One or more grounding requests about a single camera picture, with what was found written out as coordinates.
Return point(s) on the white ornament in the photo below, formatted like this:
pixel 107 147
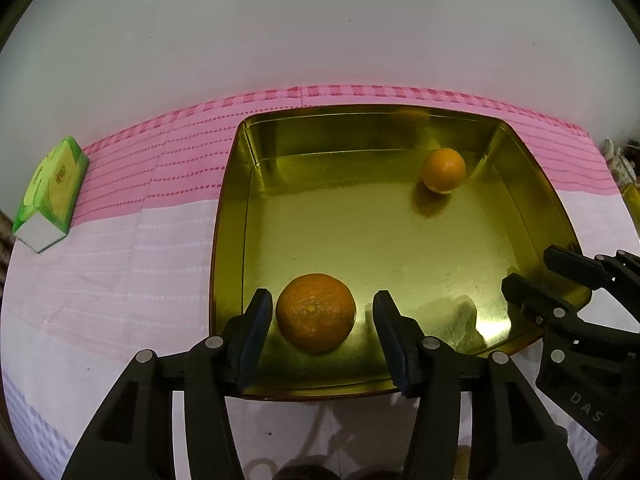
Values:
pixel 617 157

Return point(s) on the yellow-green container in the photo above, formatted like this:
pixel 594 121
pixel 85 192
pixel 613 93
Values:
pixel 631 196

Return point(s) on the gold and red tin box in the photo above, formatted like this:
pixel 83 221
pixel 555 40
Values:
pixel 350 220

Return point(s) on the pink and purple checked tablecloth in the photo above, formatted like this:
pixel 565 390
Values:
pixel 125 285

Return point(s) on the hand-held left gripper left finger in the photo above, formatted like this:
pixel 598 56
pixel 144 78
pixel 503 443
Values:
pixel 252 340

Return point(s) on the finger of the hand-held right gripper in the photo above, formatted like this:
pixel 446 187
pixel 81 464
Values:
pixel 530 295
pixel 570 262

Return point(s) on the green tissue pack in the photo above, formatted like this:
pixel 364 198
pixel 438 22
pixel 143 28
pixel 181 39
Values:
pixel 50 185

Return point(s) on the orange mandarin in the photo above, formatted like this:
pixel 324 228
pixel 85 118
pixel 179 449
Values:
pixel 316 312
pixel 444 170

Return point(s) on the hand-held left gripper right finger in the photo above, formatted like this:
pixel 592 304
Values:
pixel 392 340

